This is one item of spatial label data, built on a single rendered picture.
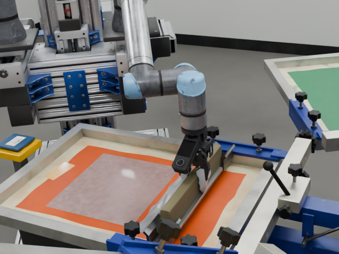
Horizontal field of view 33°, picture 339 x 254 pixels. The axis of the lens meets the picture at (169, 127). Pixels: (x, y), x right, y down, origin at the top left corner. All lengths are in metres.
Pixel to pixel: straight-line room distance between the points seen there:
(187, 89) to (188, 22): 4.34
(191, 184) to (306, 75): 1.11
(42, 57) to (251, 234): 1.29
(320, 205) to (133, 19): 0.76
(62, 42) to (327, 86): 1.12
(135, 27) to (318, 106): 0.90
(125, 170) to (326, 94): 0.93
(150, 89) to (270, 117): 2.77
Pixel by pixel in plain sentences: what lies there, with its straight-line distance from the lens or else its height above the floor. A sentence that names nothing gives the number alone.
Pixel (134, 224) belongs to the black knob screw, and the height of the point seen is 1.06.
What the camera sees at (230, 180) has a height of 0.96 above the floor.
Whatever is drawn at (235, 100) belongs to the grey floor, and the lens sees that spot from 4.60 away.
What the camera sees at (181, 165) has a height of 1.14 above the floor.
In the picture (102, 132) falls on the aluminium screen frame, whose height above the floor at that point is 0.99.
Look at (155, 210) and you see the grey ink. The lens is 1.67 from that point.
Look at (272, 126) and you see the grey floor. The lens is 4.18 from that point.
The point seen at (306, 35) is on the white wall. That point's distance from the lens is 5.47.
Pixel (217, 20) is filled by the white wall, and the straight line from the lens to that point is 5.70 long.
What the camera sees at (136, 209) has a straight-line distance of 1.70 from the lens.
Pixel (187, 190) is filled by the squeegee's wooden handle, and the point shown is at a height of 1.05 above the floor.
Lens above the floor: 1.94
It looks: 27 degrees down
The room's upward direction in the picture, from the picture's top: 5 degrees counter-clockwise
